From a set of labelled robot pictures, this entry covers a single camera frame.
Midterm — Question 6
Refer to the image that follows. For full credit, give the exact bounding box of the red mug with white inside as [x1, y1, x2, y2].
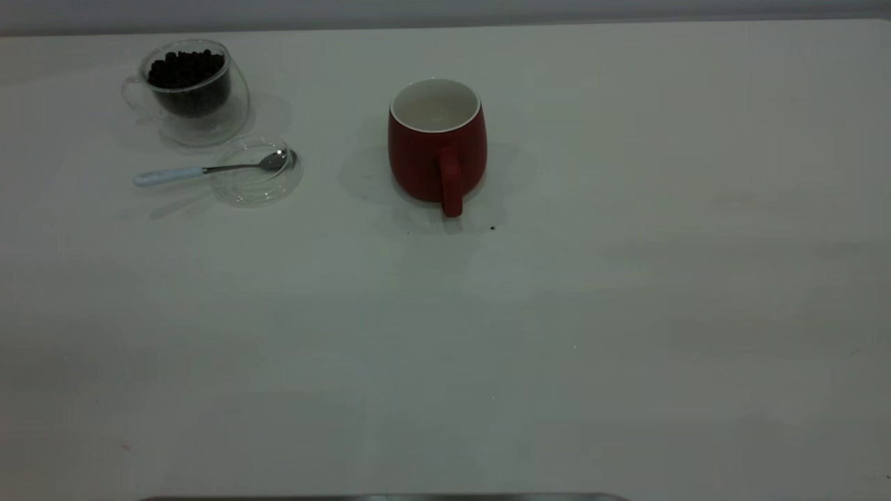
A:
[388, 77, 488, 218]

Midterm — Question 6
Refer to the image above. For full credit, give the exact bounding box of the clear glass saucer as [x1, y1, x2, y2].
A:
[209, 136, 304, 207]

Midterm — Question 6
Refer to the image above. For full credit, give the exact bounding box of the clear double-wall glass cup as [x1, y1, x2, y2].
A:
[122, 38, 250, 147]

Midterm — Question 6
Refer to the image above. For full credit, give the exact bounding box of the metal spoon with white handle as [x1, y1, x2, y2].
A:
[133, 148, 298, 187]

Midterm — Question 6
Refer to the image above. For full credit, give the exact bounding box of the dark coffee beans pile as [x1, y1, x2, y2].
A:
[148, 49, 232, 118]

